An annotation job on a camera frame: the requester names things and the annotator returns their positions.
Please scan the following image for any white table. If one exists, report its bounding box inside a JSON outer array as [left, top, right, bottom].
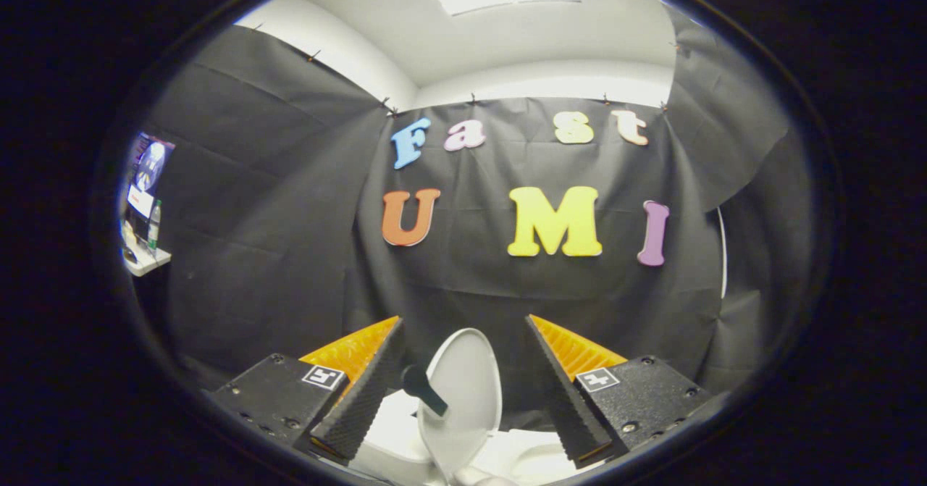
[[120, 219, 173, 277]]

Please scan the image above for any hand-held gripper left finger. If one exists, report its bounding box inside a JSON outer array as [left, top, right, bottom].
[[206, 316, 407, 465]]

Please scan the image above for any black backdrop cloth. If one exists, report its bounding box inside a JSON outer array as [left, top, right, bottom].
[[127, 8, 815, 429]]

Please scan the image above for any dark screen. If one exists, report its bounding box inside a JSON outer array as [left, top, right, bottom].
[[125, 133, 176, 244]]

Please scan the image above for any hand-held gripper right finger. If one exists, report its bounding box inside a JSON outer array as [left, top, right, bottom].
[[525, 314, 715, 469]]

